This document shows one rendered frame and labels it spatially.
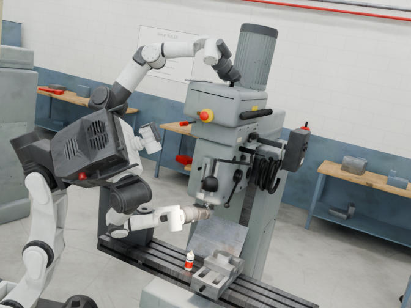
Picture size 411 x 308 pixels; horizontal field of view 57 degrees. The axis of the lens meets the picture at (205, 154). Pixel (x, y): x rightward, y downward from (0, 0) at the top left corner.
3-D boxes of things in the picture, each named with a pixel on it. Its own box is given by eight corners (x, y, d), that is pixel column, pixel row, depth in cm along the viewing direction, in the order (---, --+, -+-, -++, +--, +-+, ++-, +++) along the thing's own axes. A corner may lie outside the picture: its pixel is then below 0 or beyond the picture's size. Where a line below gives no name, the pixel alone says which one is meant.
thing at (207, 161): (202, 199, 183) (210, 158, 178) (195, 197, 184) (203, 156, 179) (206, 197, 186) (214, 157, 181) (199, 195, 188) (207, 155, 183)
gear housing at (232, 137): (234, 148, 172) (239, 126, 170) (188, 135, 181) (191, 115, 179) (255, 140, 203) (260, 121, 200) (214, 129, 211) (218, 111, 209)
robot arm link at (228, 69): (214, 82, 181) (203, 67, 172) (224, 66, 183) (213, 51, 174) (235, 87, 174) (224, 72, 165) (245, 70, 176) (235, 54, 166)
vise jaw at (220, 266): (229, 277, 188) (230, 271, 187) (202, 266, 194) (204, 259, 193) (233, 272, 193) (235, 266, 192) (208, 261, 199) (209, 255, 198)
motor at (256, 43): (259, 91, 192) (273, 26, 184) (223, 83, 199) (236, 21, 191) (269, 91, 210) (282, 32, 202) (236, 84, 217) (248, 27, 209)
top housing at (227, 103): (233, 129, 161) (241, 91, 157) (180, 115, 171) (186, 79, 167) (263, 121, 204) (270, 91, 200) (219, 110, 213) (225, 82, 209)
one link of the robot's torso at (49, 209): (19, 271, 168) (16, 172, 157) (38, 252, 185) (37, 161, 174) (52, 274, 168) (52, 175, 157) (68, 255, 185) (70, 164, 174)
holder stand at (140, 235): (144, 247, 215) (150, 215, 210) (110, 236, 220) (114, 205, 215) (152, 238, 227) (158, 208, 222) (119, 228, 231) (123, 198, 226)
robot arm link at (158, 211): (179, 205, 178) (151, 209, 176) (181, 224, 177) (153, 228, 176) (178, 204, 184) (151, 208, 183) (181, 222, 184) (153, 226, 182)
